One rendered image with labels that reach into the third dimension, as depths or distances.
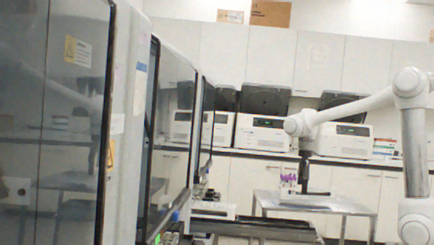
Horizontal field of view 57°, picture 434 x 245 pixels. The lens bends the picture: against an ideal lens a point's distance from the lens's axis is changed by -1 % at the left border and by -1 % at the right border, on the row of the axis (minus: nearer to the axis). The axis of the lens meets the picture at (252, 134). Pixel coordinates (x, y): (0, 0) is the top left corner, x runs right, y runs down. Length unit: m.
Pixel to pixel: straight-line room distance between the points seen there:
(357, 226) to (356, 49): 1.85
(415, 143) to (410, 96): 0.20
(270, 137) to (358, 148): 0.89
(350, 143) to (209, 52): 1.75
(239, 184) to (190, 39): 1.61
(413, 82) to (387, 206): 2.75
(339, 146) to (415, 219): 2.47
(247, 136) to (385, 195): 1.52
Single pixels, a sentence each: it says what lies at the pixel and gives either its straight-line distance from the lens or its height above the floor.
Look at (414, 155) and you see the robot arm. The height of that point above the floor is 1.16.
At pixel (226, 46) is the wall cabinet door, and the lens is 4.37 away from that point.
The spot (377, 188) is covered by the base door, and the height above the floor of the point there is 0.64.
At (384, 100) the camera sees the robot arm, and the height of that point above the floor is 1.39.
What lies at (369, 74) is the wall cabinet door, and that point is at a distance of 4.52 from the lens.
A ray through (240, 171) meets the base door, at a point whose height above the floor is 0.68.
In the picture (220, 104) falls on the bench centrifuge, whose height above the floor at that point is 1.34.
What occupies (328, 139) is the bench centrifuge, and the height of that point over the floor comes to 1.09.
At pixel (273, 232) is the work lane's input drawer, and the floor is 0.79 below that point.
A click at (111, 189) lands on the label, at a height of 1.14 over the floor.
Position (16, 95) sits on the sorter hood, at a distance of 0.38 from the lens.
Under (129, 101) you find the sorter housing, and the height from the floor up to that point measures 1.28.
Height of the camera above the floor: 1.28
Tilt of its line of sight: 3 degrees down
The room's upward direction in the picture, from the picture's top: 5 degrees clockwise
